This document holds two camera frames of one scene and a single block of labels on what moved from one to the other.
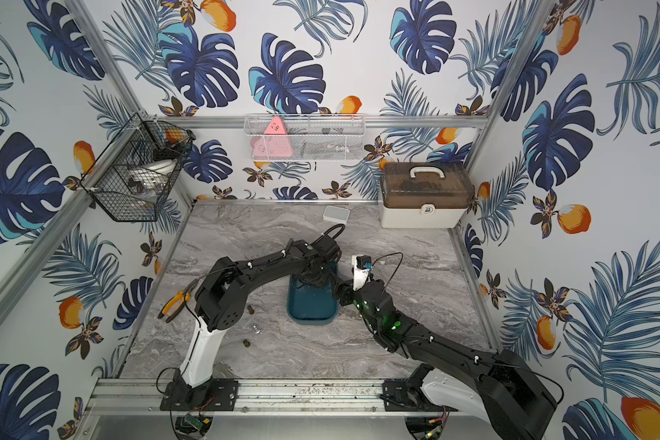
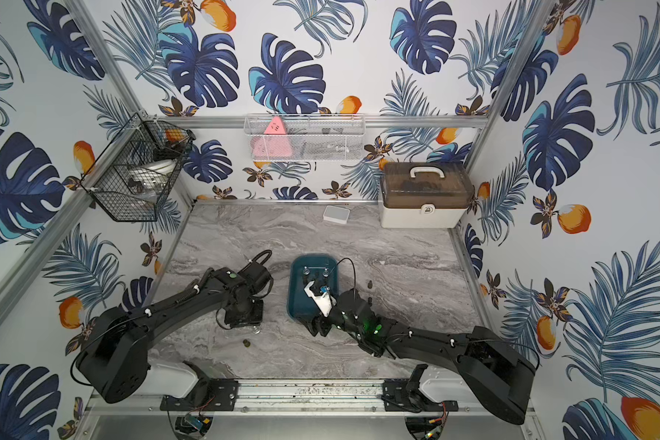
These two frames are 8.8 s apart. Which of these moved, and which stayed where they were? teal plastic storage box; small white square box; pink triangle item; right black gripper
Moved: right black gripper
Stayed: small white square box; pink triangle item; teal plastic storage box
